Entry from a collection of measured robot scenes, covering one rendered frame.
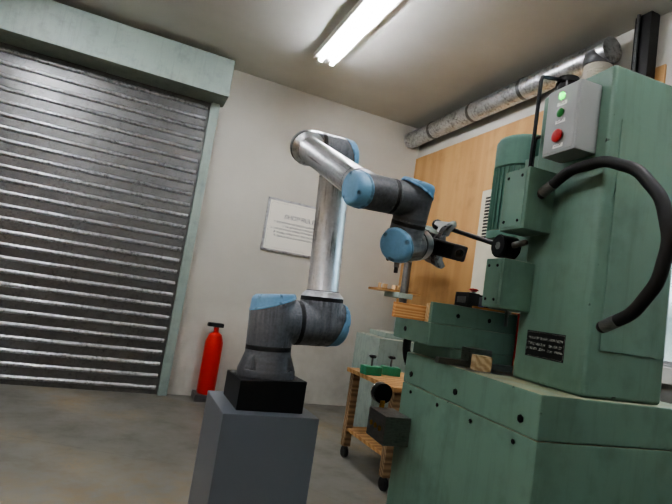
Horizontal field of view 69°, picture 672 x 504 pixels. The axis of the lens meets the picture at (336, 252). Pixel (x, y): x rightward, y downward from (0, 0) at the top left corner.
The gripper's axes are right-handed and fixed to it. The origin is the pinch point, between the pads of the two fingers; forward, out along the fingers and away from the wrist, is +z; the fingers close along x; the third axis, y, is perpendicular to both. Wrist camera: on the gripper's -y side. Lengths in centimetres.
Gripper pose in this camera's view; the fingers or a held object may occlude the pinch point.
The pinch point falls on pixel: (451, 245)
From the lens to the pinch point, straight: 159.7
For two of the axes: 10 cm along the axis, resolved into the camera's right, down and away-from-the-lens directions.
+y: -8.0, -3.0, 5.1
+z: 5.4, -0.3, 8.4
